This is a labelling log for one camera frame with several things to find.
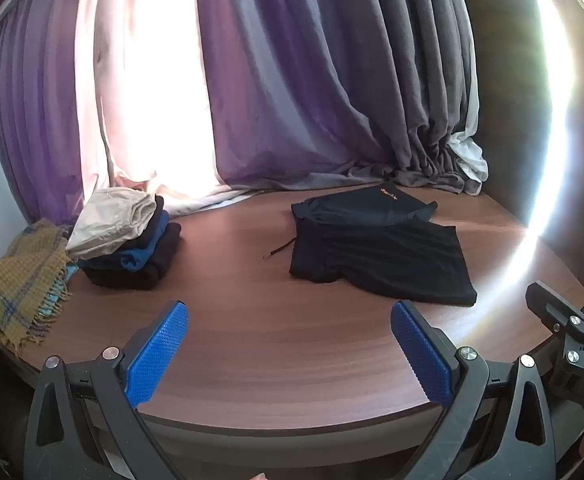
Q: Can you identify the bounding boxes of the white cloth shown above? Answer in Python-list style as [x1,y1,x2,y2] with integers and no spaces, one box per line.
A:
[446,110,489,196]

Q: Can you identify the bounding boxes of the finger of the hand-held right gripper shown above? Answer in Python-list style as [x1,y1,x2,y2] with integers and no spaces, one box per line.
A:
[525,281,584,335]

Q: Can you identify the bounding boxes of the white sheer curtain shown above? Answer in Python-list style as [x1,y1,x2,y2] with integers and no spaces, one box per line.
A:
[74,0,253,217]

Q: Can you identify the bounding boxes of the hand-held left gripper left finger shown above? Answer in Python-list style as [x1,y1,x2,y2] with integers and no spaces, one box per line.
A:
[24,300,190,480]

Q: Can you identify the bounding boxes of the purple curtain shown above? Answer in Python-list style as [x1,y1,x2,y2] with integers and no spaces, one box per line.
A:
[0,0,90,228]
[194,0,423,193]

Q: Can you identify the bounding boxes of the folded beige pants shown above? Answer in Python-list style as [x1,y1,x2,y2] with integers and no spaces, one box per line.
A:
[66,187,157,261]

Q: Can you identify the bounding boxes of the black shorts with drawstring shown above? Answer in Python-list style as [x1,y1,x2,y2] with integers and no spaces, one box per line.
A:
[263,220,478,308]

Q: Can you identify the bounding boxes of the grey curtain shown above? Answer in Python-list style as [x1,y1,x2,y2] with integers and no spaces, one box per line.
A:
[317,0,479,197]

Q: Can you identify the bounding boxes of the stack of folded clothes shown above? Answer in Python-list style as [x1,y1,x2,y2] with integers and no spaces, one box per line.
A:
[79,195,171,272]

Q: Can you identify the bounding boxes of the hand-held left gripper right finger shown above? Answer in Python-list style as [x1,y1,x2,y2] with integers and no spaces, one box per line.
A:
[391,300,558,480]

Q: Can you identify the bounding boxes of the yellow plaid fringed scarf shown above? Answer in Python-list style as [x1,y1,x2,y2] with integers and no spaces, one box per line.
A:
[0,218,80,361]

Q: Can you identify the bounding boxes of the folded black pants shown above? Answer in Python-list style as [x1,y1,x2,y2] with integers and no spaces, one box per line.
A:
[82,222,183,291]

